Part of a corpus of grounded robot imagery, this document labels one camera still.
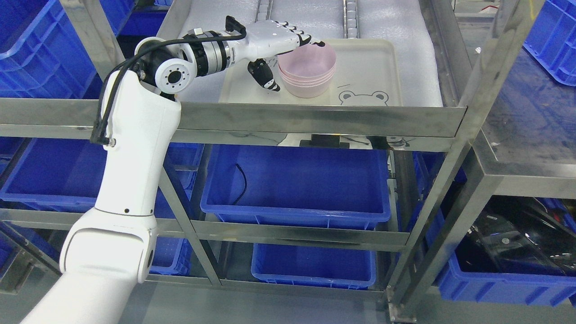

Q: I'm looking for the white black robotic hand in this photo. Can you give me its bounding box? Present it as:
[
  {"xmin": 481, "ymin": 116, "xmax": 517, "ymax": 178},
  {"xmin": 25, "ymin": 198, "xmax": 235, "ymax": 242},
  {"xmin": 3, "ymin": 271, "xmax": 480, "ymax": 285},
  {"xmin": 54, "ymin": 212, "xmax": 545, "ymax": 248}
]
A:
[{"xmin": 228, "ymin": 20, "xmax": 325, "ymax": 92}]

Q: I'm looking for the pink ikea bowl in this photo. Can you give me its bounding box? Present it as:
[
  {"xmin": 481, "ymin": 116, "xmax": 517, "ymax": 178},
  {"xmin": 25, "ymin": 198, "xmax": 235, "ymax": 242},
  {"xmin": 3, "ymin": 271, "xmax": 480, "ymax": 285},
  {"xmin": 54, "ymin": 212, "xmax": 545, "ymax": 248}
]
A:
[{"xmin": 278, "ymin": 43, "xmax": 337, "ymax": 78}]

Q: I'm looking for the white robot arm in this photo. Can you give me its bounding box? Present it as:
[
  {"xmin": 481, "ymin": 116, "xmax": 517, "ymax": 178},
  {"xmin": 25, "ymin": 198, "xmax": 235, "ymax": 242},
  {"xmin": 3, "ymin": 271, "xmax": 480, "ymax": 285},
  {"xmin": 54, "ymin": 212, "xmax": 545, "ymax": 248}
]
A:
[{"xmin": 22, "ymin": 27, "xmax": 247, "ymax": 324}]

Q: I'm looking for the stack of pink bowls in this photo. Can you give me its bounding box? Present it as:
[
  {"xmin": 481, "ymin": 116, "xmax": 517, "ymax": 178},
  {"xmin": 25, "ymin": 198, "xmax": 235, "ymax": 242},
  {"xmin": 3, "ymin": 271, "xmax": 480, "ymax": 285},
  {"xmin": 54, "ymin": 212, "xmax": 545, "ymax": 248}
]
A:
[{"xmin": 279, "ymin": 68, "xmax": 335, "ymax": 99}]

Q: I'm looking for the steel shelf rack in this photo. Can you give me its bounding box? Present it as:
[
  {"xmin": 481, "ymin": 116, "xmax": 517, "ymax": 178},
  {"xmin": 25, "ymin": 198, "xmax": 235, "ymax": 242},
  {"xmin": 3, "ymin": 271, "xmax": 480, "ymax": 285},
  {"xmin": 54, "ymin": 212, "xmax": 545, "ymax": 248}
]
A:
[{"xmin": 0, "ymin": 0, "xmax": 547, "ymax": 324}]

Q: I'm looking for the blue bin middle shelf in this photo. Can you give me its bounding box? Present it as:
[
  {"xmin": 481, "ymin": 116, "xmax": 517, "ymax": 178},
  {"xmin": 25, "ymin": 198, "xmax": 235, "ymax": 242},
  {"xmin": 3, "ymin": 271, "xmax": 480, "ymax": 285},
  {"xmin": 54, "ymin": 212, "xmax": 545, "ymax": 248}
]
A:
[{"xmin": 200, "ymin": 145, "xmax": 391, "ymax": 230}]

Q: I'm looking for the blue bin shelf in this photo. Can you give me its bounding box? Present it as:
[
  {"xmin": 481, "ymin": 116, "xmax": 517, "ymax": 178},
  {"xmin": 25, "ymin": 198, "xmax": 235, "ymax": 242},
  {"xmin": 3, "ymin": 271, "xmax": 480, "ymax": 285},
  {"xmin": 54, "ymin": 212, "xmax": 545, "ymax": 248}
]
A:
[
  {"xmin": 251, "ymin": 244, "xmax": 377, "ymax": 290},
  {"xmin": 1, "ymin": 138, "xmax": 203, "ymax": 218},
  {"xmin": 200, "ymin": 145, "xmax": 391, "ymax": 230}
]

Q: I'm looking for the blue bin bottom shelf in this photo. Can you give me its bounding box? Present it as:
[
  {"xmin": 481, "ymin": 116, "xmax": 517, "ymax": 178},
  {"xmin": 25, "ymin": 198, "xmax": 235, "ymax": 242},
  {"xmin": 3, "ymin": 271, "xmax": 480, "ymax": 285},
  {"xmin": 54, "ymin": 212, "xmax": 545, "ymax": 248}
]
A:
[{"xmin": 251, "ymin": 244, "xmax": 377, "ymax": 290}]

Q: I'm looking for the blue bin left shelf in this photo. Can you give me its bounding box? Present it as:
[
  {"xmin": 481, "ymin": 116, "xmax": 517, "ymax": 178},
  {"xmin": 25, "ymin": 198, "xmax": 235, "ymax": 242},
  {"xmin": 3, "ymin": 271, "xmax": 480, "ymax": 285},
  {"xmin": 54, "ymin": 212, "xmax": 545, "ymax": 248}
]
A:
[{"xmin": 1, "ymin": 138, "xmax": 203, "ymax": 218}]

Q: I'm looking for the cream bear tray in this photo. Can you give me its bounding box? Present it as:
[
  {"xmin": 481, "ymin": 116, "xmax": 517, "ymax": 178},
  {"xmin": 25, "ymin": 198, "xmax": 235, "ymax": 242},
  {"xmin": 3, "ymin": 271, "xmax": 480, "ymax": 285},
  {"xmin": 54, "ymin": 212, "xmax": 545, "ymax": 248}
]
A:
[{"xmin": 219, "ymin": 39, "xmax": 403, "ymax": 106}]

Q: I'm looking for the blue crate far right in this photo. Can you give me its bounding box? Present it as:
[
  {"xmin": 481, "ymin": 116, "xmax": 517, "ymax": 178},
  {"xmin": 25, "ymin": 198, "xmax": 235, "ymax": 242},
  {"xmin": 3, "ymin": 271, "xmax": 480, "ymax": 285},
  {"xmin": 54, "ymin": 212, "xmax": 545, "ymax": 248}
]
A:
[{"xmin": 524, "ymin": 0, "xmax": 576, "ymax": 86}]

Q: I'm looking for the blue bin with helmet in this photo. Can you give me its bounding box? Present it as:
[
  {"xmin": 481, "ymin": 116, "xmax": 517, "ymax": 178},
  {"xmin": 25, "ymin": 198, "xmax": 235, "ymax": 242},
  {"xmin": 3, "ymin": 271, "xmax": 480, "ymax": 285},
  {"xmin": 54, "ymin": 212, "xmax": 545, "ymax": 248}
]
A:
[{"xmin": 436, "ymin": 196, "xmax": 575, "ymax": 307}]

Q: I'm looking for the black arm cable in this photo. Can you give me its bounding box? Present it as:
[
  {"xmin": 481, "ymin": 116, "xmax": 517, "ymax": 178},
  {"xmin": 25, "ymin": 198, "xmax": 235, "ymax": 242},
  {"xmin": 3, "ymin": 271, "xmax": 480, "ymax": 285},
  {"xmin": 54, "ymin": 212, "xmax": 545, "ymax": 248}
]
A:
[{"xmin": 90, "ymin": 16, "xmax": 247, "ymax": 145}]

